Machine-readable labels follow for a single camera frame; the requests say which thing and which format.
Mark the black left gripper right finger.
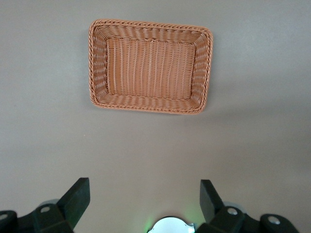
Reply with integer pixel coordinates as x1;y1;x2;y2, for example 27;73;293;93
198;179;246;233

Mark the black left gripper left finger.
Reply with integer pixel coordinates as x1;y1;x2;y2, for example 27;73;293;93
33;177;91;233

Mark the brown table cover sheet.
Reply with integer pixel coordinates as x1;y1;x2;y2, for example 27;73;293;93
0;0;311;233

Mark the brown wicker basket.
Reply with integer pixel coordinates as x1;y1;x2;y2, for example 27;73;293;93
87;18;214;115

